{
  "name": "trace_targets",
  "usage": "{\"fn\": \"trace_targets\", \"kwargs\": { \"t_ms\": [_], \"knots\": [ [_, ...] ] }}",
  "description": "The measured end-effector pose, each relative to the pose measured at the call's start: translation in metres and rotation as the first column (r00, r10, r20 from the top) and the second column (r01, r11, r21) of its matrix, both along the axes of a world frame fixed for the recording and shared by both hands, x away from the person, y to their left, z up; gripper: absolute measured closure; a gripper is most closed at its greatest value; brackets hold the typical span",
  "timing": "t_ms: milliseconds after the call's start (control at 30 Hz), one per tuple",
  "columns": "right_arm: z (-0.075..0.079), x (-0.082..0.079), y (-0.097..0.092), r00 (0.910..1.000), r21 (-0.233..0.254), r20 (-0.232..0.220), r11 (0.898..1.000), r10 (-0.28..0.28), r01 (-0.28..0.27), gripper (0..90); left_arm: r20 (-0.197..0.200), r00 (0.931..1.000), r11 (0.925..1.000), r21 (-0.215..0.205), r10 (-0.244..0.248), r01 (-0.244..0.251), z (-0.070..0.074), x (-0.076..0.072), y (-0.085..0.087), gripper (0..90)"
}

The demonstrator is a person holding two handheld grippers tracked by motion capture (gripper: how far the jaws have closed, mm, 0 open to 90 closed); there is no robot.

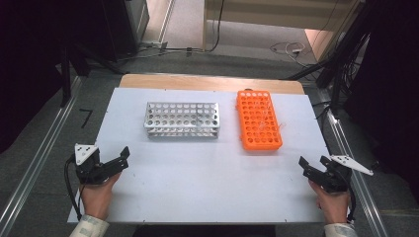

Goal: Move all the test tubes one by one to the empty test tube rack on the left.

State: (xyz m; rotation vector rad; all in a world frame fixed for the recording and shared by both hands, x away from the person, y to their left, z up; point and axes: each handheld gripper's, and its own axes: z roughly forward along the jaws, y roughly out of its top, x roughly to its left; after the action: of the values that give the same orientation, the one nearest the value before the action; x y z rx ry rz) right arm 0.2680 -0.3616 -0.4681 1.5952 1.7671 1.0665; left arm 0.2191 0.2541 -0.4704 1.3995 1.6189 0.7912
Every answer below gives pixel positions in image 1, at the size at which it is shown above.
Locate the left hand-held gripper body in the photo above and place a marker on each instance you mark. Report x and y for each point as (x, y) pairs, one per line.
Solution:
(86, 168)

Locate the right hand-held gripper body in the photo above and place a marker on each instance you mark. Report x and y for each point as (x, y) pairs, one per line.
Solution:
(336, 179)

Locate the orange test tube rack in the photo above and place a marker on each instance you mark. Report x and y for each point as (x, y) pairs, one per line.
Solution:
(258, 138)

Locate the clear test tube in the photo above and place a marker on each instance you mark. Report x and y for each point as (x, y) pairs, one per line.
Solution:
(263, 125)

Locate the metal test tube rack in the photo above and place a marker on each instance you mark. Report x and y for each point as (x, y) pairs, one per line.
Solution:
(181, 115)

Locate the person's right hand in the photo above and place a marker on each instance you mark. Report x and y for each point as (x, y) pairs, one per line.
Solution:
(334, 205)

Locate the person's left hand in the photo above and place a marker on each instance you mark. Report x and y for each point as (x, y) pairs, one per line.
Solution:
(96, 199)

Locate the white table board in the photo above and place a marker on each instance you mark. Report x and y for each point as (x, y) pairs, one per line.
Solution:
(204, 184)

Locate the black metal stand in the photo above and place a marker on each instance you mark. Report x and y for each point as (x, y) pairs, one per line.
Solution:
(66, 79)

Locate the grey power strip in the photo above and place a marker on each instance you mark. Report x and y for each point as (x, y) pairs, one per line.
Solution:
(153, 44)

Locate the dark cabinet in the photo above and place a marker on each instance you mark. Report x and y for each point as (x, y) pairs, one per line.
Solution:
(122, 26)

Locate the beige furniture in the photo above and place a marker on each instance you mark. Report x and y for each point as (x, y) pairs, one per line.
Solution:
(280, 13)

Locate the aluminium floor rail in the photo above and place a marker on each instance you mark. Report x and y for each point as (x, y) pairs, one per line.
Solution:
(36, 164)
(359, 191)

